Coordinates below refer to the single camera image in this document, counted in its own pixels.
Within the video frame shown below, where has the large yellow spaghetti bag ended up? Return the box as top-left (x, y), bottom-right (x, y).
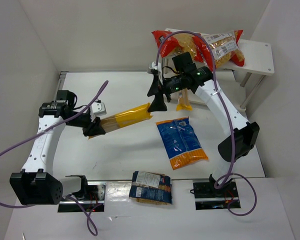
top-left (88, 103), bottom-right (153, 139)

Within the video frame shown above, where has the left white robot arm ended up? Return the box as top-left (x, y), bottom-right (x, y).
top-left (9, 90), bottom-right (106, 206)

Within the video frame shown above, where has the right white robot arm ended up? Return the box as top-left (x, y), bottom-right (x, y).
top-left (147, 52), bottom-right (260, 189)

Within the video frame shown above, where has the red pasta bag left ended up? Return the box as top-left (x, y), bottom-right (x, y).
top-left (160, 33), bottom-right (206, 63)

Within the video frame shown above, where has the red pasta bag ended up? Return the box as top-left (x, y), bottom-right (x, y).
top-left (160, 33), bottom-right (206, 63)
top-left (192, 29), bottom-right (245, 71)

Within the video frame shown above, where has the blue orange pasta bag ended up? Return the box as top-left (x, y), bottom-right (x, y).
top-left (156, 117), bottom-right (209, 170)

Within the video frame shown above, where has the red pasta bag right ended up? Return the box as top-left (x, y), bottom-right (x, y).
top-left (192, 29), bottom-right (245, 71)

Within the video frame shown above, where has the white two-tier shelf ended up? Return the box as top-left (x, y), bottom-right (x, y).
top-left (156, 27), bottom-right (276, 116)

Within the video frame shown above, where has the dark blue pasta bag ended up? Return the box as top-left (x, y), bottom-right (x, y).
top-left (129, 171), bottom-right (173, 205)

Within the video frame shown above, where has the small yellow spaghetti bag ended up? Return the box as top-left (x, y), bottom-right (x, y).
top-left (176, 89), bottom-right (193, 111)

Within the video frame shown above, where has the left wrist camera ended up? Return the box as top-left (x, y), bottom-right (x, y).
top-left (90, 100), bottom-right (107, 118)

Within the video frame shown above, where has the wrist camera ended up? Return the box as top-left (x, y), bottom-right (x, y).
top-left (90, 100), bottom-right (107, 118)
top-left (147, 61), bottom-right (163, 84)

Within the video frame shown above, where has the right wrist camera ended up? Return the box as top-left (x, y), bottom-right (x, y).
top-left (147, 61), bottom-right (163, 84)

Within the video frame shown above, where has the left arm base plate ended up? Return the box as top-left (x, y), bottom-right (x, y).
top-left (57, 180), bottom-right (106, 213)

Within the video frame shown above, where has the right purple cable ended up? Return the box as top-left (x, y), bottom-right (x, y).
top-left (155, 30), bottom-right (258, 216)

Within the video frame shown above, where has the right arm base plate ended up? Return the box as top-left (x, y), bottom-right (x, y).
top-left (190, 179), bottom-right (241, 210)

